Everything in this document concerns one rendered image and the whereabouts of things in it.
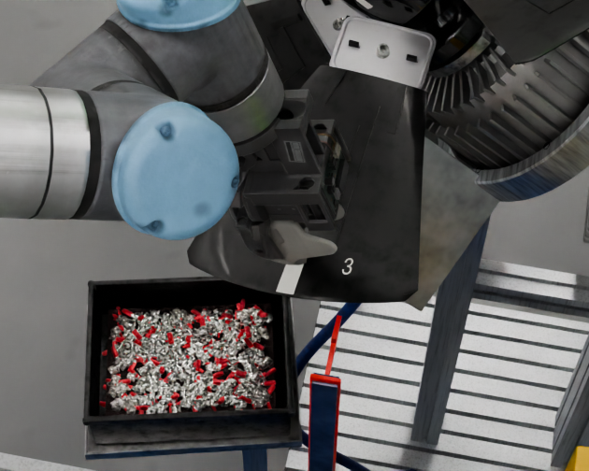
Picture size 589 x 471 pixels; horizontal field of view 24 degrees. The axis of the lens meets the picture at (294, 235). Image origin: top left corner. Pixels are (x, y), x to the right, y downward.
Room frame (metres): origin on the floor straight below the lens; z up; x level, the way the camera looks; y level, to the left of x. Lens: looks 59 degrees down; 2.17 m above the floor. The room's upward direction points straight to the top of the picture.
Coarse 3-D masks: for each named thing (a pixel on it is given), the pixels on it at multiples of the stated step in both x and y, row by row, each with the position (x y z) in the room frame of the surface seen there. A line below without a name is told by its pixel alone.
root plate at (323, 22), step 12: (312, 0) 0.92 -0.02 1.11; (336, 0) 0.91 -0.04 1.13; (312, 12) 0.91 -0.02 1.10; (324, 12) 0.91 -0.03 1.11; (336, 12) 0.90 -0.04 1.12; (348, 12) 0.90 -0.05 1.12; (312, 24) 0.90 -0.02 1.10; (324, 24) 0.90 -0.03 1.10; (324, 36) 0.89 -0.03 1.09; (336, 36) 0.89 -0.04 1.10
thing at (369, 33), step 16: (352, 16) 0.85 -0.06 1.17; (352, 32) 0.83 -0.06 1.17; (368, 32) 0.83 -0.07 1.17; (384, 32) 0.83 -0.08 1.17; (400, 32) 0.83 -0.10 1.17; (416, 32) 0.83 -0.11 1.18; (336, 48) 0.81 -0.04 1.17; (352, 48) 0.81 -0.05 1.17; (368, 48) 0.81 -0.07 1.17; (400, 48) 0.81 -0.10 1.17; (416, 48) 0.81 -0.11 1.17; (432, 48) 0.81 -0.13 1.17; (336, 64) 0.79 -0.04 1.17; (352, 64) 0.79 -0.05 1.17; (368, 64) 0.79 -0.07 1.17; (384, 64) 0.79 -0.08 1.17; (400, 64) 0.79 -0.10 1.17; (416, 64) 0.79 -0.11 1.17; (400, 80) 0.78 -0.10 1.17; (416, 80) 0.78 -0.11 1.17
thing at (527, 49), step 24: (480, 0) 0.72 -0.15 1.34; (504, 0) 0.71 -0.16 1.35; (528, 0) 0.70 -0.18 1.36; (552, 0) 0.69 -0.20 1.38; (576, 0) 0.68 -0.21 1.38; (504, 24) 0.68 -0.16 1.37; (528, 24) 0.67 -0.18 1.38; (552, 24) 0.66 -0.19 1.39; (576, 24) 0.65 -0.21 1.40; (504, 48) 0.65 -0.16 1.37; (528, 48) 0.64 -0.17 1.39; (552, 48) 0.63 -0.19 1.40
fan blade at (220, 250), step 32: (320, 96) 0.76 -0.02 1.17; (352, 96) 0.76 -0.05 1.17; (384, 96) 0.76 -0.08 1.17; (416, 96) 0.76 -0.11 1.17; (352, 128) 0.72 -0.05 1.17; (384, 128) 0.72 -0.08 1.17; (416, 128) 0.72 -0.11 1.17; (352, 160) 0.69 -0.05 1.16; (384, 160) 0.69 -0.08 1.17; (416, 160) 0.69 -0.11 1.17; (352, 192) 0.66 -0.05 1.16; (384, 192) 0.66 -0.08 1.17; (416, 192) 0.65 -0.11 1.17; (224, 224) 0.65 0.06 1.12; (352, 224) 0.62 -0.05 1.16; (384, 224) 0.62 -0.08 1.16; (416, 224) 0.62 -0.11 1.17; (192, 256) 0.63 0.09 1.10; (224, 256) 0.62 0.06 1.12; (256, 256) 0.61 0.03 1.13; (320, 256) 0.60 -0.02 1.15; (384, 256) 0.59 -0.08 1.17; (416, 256) 0.59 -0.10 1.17; (256, 288) 0.58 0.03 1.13; (320, 288) 0.57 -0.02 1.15; (352, 288) 0.56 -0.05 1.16; (384, 288) 0.56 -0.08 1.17; (416, 288) 0.55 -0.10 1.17
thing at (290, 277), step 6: (288, 264) 0.59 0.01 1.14; (300, 264) 0.59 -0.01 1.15; (288, 270) 0.59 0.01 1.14; (294, 270) 0.59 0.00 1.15; (300, 270) 0.59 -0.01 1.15; (282, 276) 0.58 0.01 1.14; (288, 276) 0.58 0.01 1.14; (294, 276) 0.58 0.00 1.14; (282, 282) 0.58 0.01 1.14; (288, 282) 0.58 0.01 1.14; (294, 282) 0.58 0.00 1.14; (282, 288) 0.57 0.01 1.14; (288, 288) 0.57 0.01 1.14; (294, 288) 0.57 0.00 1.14
